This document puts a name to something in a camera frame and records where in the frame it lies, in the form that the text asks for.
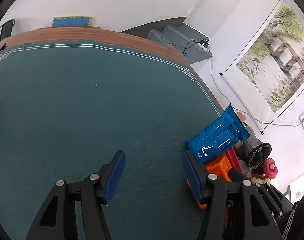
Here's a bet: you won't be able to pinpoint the person's dark clothing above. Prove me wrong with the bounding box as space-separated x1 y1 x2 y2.
277 175 304 240

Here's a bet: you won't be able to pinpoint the blue foam floor mats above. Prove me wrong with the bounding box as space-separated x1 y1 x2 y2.
52 16 94 28

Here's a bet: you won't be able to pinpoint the wooden table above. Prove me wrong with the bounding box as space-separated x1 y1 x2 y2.
0 26 224 115

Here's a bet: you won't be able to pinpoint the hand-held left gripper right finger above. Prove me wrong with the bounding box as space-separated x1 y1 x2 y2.
182 151 284 240

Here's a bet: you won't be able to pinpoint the white power strip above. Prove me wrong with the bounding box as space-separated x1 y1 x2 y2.
198 39 210 52

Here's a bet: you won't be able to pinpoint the hanging scroll painting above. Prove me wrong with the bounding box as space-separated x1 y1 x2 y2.
219 0 304 134

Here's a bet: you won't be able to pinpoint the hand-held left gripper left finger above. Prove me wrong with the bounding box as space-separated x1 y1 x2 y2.
25 150 126 240

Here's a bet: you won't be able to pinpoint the black cable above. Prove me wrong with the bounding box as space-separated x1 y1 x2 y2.
161 37 205 56

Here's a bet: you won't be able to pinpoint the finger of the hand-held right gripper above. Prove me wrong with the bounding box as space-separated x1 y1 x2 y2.
228 169 294 218

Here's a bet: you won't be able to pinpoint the white wall cable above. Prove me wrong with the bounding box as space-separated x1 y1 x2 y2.
209 51 302 127

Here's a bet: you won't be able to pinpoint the black metal chair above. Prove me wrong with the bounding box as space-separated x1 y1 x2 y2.
0 19 16 43

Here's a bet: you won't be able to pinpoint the pink plush toy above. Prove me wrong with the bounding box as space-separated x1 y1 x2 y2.
263 158 279 179

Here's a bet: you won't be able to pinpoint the red biscuit tin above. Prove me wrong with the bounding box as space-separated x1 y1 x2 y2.
223 147 242 174

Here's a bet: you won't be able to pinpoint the cream plush doll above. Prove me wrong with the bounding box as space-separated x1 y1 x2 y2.
251 174 271 184

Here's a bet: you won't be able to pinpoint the large orange toy cube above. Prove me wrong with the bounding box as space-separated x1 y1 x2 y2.
185 154 234 209

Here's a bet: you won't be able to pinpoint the grey and black knitted sock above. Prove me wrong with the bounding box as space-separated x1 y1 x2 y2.
238 126 272 170

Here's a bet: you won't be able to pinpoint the blue snack packet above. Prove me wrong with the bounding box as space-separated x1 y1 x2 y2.
184 104 251 165

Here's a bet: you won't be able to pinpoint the light grey sock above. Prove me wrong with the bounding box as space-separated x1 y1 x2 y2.
238 160 254 178

